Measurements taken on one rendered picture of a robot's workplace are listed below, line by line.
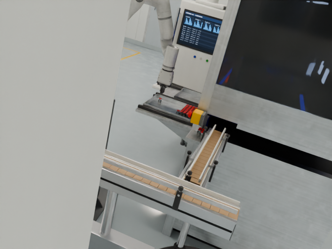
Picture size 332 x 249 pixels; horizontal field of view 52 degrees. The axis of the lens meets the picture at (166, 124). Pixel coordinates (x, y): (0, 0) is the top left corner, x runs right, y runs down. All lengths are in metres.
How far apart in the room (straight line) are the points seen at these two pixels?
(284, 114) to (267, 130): 0.14
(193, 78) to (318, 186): 1.49
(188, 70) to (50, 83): 2.66
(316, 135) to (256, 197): 0.55
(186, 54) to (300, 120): 1.42
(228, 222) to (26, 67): 1.09
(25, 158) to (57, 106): 0.09
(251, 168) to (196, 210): 0.86
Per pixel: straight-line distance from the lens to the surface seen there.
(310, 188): 2.23
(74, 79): 0.57
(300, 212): 2.32
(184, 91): 2.80
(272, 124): 2.06
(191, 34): 3.08
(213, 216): 1.40
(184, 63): 3.14
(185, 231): 2.27
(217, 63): 2.01
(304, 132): 2.08
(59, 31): 0.51
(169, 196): 1.40
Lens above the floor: 1.75
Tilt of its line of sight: 24 degrees down
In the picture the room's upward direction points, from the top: 14 degrees clockwise
